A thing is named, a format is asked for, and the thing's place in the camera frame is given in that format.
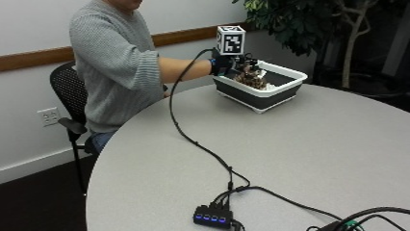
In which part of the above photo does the black office chair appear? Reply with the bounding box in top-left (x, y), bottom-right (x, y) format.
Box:
top-left (49, 61), bottom-right (99, 196)

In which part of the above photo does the black and white tub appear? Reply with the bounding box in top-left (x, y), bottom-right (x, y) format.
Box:
top-left (211, 60), bottom-right (308, 115)

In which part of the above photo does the the person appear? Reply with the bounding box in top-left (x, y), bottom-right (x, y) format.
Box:
top-left (67, 0), bottom-right (214, 154)

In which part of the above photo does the green indoor tree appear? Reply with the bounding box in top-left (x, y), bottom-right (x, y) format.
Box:
top-left (231, 0), bottom-right (410, 90)

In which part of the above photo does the black glove cable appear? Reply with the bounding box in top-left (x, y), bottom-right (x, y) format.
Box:
top-left (167, 48), bottom-right (253, 206)

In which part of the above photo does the wooden wall rail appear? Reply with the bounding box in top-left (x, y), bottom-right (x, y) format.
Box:
top-left (0, 21), bottom-right (254, 72)

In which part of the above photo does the white marker cube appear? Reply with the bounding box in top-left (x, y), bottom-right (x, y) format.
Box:
top-left (215, 25), bottom-right (247, 56)

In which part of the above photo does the brown spotted soft toy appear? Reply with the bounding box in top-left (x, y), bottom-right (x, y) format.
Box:
top-left (231, 63), bottom-right (269, 90)

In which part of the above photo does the black cable with green band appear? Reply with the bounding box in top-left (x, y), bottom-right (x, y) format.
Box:
top-left (304, 206), bottom-right (410, 231)

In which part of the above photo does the black usb hub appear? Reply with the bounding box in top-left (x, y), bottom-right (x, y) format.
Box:
top-left (191, 204), bottom-right (234, 230)

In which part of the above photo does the white wall outlet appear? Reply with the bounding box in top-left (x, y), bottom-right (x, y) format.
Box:
top-left (36, 106), bottom-right (62, 127)

